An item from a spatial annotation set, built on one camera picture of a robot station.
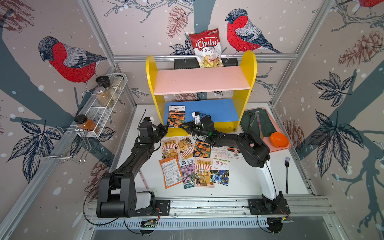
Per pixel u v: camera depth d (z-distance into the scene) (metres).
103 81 0.73
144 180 0.83
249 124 1.07
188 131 0.84
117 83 0.84
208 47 0.82
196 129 0.83
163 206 0.73
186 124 0.90
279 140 0.95
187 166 0.87
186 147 0.95
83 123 0.60
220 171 0.86
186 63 0.96
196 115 0.90
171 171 0.86
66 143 0.58
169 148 0.95
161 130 0.77
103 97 0.71
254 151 0.56
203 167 0.87
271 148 0.97
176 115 0.95
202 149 0.95
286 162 0.89
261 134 1.01
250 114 1.14
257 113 1.13
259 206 0.73
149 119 0.81
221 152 0.94
